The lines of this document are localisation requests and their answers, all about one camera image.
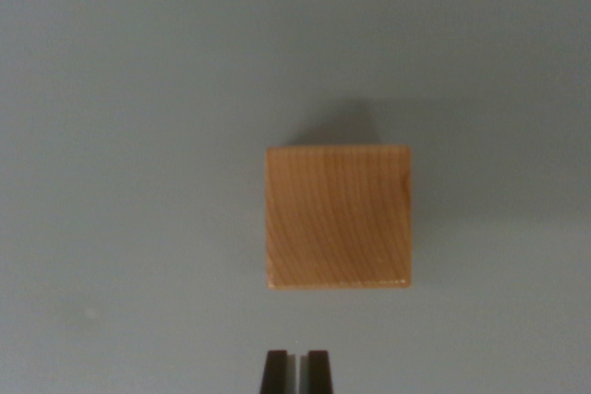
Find wooden cube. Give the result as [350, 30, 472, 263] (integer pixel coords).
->
[264, 144, 413, 292]

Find grey plastic bin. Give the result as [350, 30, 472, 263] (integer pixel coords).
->
[0, 0, 591, 394]

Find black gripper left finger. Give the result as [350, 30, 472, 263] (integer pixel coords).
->
[259, 350, 299, 394]

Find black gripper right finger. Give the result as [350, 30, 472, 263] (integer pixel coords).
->
[299, 350, 335, 394]

